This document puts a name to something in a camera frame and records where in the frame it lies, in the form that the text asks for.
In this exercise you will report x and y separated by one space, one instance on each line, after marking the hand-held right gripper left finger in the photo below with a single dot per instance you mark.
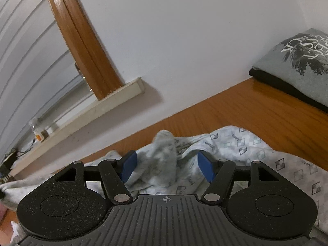
129 166

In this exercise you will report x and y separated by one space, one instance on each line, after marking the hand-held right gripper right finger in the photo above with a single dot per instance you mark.
206 166

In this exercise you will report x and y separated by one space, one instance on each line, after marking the white patterned garment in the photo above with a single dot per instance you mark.
281 158

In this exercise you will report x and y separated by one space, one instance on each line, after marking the small white jar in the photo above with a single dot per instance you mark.
52 130

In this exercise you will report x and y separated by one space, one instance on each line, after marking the small bottle with orange label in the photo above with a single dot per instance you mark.
36 130

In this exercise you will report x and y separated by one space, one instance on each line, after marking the black folded garment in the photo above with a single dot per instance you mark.
276 83

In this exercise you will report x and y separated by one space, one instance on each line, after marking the grey printed sweatshirt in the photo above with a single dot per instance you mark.
294 76

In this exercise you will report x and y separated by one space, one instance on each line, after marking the grey window blind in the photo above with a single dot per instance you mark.
25 56

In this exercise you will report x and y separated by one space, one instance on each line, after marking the wooden window frame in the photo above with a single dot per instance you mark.
84 38

